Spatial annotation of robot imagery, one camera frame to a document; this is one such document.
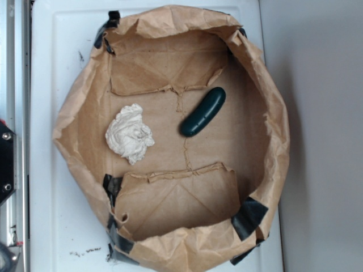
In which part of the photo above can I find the black tape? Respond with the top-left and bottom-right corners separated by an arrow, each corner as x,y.
107,213 -> 140,266
230,196 -> 269,266
94,11 -> 120,55
103,174 -> 123,207

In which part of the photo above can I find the brown paper bag tray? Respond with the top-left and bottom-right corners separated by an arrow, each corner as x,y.
52,5 -> 291,272

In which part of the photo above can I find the black tape bottom left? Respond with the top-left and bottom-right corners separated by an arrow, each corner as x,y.
107,213 -> 140,266

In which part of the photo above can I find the crumpled white paper ball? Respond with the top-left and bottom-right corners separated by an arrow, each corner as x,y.
105,103 -> 155,165

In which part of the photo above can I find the black tape bottom right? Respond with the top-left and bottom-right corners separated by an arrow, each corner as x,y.
230,196 -> 269,266

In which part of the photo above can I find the dark green plastic cucumber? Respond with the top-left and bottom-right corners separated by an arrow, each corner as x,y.
180,87 -> 226,137

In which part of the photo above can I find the silver aluminium rail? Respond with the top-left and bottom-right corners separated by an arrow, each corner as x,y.
1,1 -> 31,271

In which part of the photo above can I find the black tape top left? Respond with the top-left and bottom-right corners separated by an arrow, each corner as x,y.
94,11 -> 120,55

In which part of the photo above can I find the black metal bracket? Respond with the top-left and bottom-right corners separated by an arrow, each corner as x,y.
0,119 -> 17,206

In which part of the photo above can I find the white plastic tray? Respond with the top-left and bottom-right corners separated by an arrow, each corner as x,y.
28,0 -> 287,272

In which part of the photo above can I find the black tape left inner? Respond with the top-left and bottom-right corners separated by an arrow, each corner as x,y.
103,174 -> 123,207

